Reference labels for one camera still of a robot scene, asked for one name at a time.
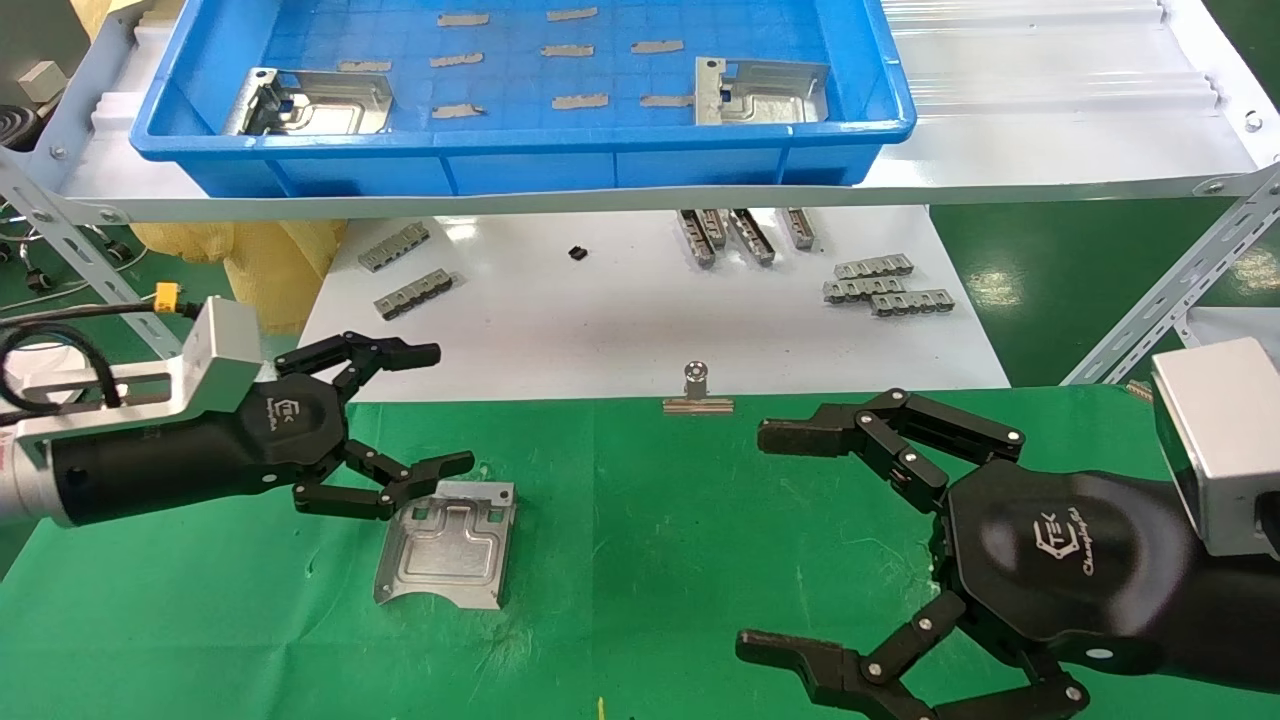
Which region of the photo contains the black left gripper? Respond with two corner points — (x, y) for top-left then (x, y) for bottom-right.
(47, 332), (477, 529)

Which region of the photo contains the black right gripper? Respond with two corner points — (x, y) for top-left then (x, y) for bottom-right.
(735, 387), (1280, 720)

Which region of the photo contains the stamped sheet metal part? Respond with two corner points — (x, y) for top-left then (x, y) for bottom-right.
(693, 56), (832, 128)
(372, 479), (518, 612)
(221, 67), (395, 138)

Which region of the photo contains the yellow mesh bag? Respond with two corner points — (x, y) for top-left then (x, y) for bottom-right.
(130, 217), (349, 337)

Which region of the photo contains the blue plastic bin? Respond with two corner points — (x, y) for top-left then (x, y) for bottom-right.
(129, 0), (917, 199)

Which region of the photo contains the black coiled object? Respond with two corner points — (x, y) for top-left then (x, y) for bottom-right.
(0, 105), (44, 154)

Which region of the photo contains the beige box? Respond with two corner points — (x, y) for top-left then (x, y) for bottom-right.
(17, 60), (70, 102)

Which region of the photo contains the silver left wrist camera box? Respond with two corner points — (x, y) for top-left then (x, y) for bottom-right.
(0, 295), (264, 423)

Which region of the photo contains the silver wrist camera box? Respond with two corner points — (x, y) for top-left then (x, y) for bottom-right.
(1149, 337), (1280, 560)
(0, 295), (264, 423)

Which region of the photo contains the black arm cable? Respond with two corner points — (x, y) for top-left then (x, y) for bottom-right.
(0, 300), (201, 413)

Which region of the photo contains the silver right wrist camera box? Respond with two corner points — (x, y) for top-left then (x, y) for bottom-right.
(1149, 337), (1280, 560)

